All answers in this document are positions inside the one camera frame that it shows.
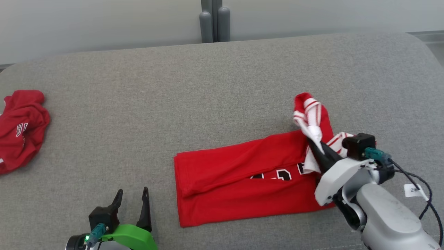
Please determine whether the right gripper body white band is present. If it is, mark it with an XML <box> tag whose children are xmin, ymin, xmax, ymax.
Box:
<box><xmin>314</xmin><ymin>156</ymin><xmax>381</xmax><ymax>207</ymax></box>

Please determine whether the left arm cable teal plug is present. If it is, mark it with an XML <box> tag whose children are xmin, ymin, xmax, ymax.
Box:
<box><xmin>85</xmin><ymin>223</ymin><xmax>106</xmax><ymax>248</ymax></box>

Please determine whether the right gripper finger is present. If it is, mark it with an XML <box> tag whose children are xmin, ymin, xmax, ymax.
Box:
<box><xmin>321</xmin><ymin>141</ymin><xmax>344</xmax><ymax>167</ymax></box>
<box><xmin>306</xmin><ymin>137</ymin><xmax>334</xmax><ymax>174</ymax></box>

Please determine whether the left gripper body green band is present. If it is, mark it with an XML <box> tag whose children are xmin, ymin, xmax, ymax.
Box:
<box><xmin>102</xmin><ymin>224</ymin><xmax>159</xmax><ymax>250</ymax></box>

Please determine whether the right arm cable teal plug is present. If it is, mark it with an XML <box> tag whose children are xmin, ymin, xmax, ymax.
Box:
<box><xmin>364</xmin><ymin>147</ymin><xmax>444</xmax><ymax>250</ymax></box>

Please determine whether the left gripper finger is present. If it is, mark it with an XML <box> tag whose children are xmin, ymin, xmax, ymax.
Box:
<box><xmin>136</xmin><ymin>186</ymin><xmax>153</xmax><ymax>233</ymax></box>
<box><xmin>110</xmin><ymin>189</ymin><xmax>124</xmax><ymax>211</ymax></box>

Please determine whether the white cable label tag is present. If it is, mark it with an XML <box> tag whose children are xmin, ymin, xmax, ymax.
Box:
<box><xmin>404</xmin><ymin>183</ymin><xmax>429</xmax><ymax>201</ymax></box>

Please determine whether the red jersey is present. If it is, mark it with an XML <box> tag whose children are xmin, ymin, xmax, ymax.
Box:
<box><xmin>0</xmin><ymin>89</ymin><xmax>51</xmax><ymax>175</ymax></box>

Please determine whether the grey cylindrical post cap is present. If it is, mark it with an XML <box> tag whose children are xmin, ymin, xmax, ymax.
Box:
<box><xmin>199</xmin><ymin>11</ymin><xmax>213</xmax><ymax>44</ymax></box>
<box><xmin>217</xmin><ymin>6</ymin><xmax>231</xmax><ymax>42</ymax></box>

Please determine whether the red jersey number 23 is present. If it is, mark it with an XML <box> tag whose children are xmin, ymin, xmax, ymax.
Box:
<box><xmin>173</xmin><ymin>92</ymin><xmax>355</xmax><ymax>228</ymax></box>

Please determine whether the grey partition frame post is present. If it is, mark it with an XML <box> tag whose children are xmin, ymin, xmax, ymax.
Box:
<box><xmin>201</xmin><ymin>0</ymin><xmax>223</xmax><ymax>43</ymax></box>

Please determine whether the arm cable teal plug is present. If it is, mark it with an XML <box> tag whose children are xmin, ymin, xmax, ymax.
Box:
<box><xmin>364</xmin><ymin>147</ymin><xmax>444</xmax><ymax>250</ymax></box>
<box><xmin>85</xmin><ymin>223</ymin><xmax>106</xmax><ymax>248</ymax></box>

